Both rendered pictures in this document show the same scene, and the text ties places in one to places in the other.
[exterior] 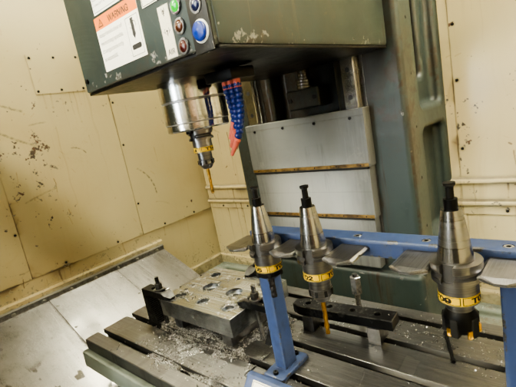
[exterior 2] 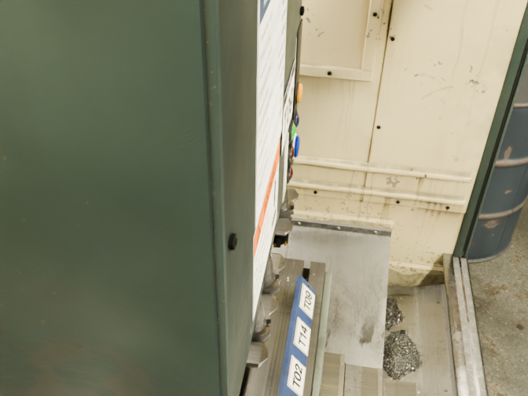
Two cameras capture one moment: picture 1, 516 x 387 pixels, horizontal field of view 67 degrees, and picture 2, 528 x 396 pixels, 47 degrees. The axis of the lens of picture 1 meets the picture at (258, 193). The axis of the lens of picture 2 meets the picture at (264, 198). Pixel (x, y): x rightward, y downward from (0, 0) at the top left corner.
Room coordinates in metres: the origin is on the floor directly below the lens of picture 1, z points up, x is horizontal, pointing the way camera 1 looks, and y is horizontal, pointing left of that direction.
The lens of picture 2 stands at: (1.08, 0.58, 2.04)
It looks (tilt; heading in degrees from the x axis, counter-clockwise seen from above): 38 degrees down; 235
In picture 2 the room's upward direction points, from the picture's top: 1 degrees clockwise
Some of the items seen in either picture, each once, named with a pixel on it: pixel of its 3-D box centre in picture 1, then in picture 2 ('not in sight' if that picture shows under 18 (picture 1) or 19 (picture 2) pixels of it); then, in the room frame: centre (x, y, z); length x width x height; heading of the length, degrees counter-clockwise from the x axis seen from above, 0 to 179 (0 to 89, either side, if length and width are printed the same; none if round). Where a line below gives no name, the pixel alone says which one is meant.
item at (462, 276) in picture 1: (456, 267); (279, 209); (0.47, -0.24, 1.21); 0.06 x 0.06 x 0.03
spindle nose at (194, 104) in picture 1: (193, 104); not in sight; (1.01, 0.12, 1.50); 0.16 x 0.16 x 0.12
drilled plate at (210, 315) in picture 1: (223, 297); not in sight; (1.05, 0.15, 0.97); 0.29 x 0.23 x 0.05; 47
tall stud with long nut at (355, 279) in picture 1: (357, 297); not in sight; (0.90, -0.20, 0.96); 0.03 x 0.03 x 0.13
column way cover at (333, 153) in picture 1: (312, 191); not in sight; (1.34, -0.19, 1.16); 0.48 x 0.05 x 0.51; 47
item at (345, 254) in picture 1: (343, 255); (267, 262); (0.59, -0.12, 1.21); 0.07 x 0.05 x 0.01; 137
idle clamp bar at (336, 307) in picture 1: (342, 319); not in sight; (0.87, -0.14, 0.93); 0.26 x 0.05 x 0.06; 52
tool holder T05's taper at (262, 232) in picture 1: (260, 223); (253, 309); (0.70, 0.01, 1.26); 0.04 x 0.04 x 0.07
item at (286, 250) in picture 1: (288, 249); (258, 304); (0.66, -0.03, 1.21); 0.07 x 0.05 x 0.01; 137
